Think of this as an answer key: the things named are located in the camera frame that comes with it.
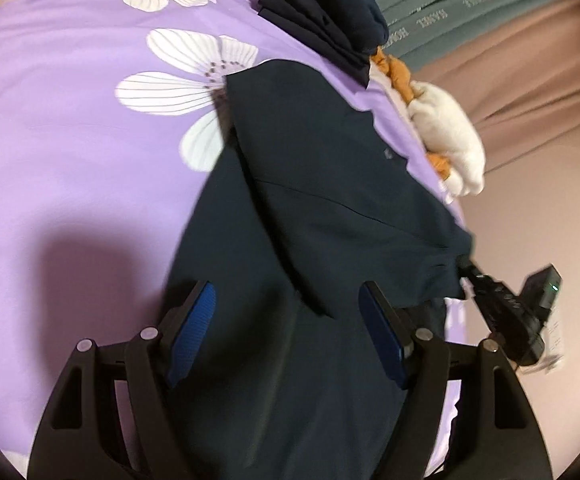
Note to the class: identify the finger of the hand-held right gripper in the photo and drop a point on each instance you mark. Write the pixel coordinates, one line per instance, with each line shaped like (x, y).
(472, 275)

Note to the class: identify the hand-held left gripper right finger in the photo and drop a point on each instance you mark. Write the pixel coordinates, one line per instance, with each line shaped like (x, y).
(380, 327)

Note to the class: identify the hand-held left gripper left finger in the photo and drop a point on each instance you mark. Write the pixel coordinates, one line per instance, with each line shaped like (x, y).
(196, 327)

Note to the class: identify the dark navy garment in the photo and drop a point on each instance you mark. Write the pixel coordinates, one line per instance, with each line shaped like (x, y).
(320, 185)

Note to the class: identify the stack of folded navy clothes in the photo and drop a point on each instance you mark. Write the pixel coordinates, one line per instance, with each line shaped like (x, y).
(330, 10)

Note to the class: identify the white fluffy blanket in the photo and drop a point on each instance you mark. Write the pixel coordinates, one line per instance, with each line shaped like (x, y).
(449, 125)

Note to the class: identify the pink curtain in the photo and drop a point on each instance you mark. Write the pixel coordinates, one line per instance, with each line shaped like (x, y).
(529, 90)

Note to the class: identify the purple floral bed sheet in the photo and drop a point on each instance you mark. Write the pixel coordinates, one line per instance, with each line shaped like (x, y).
(70, 160)

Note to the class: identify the orange cloth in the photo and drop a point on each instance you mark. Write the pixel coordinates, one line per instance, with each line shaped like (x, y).
(394, 71)

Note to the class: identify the grey-green printed cushion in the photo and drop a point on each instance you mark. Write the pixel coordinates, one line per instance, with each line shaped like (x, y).
(469, 10)

